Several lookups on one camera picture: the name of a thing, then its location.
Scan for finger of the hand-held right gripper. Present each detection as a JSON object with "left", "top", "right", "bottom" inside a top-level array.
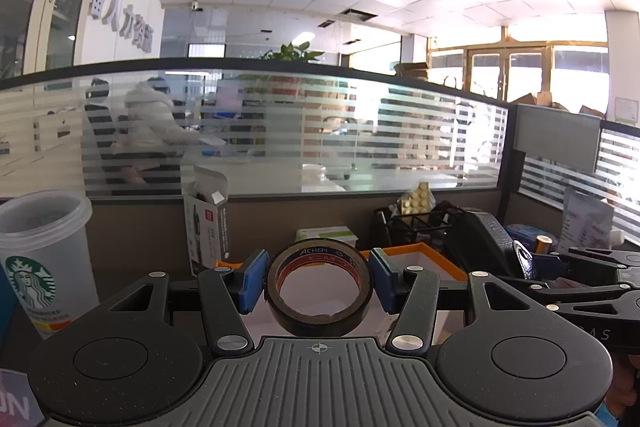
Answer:
[
  {"left": 497, "top": 276, "right": 621, "bottom": 308},
  {"left": 532, "top": 248, "right": 640, "bottom": 279}
]

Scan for translucent plastic cup green logo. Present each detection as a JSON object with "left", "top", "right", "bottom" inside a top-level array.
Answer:
[{"left": 0, "top": 190, "right": 99, "bottom": 341}]

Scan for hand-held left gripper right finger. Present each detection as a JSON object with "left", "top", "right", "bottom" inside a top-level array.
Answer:
[{"left": 370, "top": 248, "right": 535, "bottom": 357}]

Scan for blue packet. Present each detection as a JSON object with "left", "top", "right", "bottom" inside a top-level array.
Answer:
[{"left": 504, "top": 223, "right": 557, "bottom": 254}]

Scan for black mesh desk organiser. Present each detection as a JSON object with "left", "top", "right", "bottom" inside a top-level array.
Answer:
[{"left": 370, "top": 204, "right": 469, "bottom": 254}]

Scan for white printed pouch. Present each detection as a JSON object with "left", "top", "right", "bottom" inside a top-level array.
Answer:
[{"left": 561, "top": 186, "right": 617, "bottom": 254}]

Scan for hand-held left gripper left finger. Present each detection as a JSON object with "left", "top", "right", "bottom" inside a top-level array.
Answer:
[{"left": 100, "top": 249, "right": 269, "bottom": 357}]

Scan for white and red pen box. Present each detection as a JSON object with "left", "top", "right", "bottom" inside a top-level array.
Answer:
[{"left": 182, "top": 165, "right": 232, "bottom": 279}]

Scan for green and white box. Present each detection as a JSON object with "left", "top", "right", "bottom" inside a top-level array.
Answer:
[{"left": 295, "top": 226, "right": 361, "bottom": 251}]

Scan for dark adhesive tape roll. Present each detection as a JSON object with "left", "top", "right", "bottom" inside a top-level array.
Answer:
[{"left": 263, "top": 239, "right": 375, "bottom": 338}]

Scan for striped frosted glass partition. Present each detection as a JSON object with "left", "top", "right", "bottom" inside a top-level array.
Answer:
[{"left": 0, "top": 57, "right": 512, "bottom": 202}]

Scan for wooden framed glass doors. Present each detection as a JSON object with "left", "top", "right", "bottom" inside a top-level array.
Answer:
[{"left": 464, "top": 41, "right": 612, "bottom": 108}]

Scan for orange cardboard box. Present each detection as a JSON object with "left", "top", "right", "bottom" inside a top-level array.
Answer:
[{"left": 215, "top": 243, "right": 469, "bottom": 344}]

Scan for black leather case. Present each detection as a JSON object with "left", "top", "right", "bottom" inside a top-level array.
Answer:
[{"left": 446, "top": 208, "right": 534, "bottom": 281}]

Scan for stacked cardboard boxes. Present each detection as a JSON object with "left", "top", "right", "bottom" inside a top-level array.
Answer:
[{"left": 391, "top": 62, "right": 432, "bottom": 81}]

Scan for colourful printed desk mat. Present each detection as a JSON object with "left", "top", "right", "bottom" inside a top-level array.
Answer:
[{"left": 0, "top": 368, "right": 47, "bottom": 427}]

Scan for yellow studded brick plate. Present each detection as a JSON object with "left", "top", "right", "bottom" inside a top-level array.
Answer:
[{"left": 397, "top": 182, "right": 434, "bottom": 219}]

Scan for grey partition panel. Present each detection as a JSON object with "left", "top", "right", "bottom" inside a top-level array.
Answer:
[{"left": 514, "top": 103, "right": 604, "bottom": 174}]

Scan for green potted plant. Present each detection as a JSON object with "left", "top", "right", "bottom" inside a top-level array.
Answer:
[{"left": 261, "top": 41, "right": 327, "bottom": 66}]

